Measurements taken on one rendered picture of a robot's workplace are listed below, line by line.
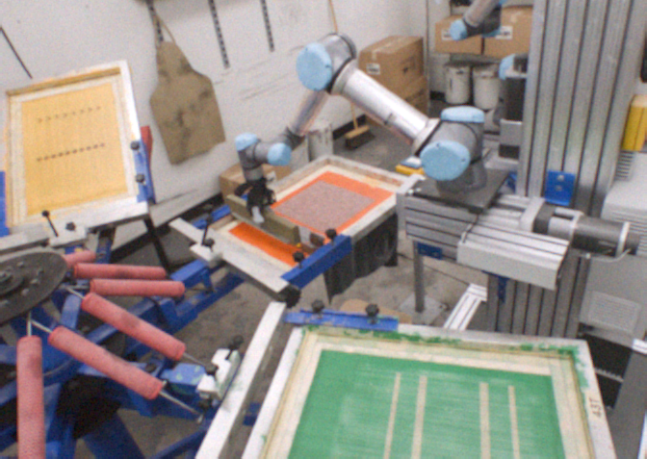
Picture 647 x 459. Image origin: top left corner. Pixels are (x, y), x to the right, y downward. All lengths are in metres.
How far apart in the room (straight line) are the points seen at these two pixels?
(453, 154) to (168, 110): 2.76
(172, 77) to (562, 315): 2.96
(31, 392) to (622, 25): 1.61
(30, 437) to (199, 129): 2.91
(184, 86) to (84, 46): 0.71
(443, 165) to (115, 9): 2.76
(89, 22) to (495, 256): 2.90
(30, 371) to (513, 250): 1.24
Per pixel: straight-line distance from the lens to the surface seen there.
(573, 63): 1.42
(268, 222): 1.75
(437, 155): 1.24
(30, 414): 1.30
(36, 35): 3.43
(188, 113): 3.81
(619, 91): 1.43
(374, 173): 2.16
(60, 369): 1.54
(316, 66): 1.29
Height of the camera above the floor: 2.00
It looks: 33 degrees down
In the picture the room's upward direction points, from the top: 10 degrees counter-clockwise
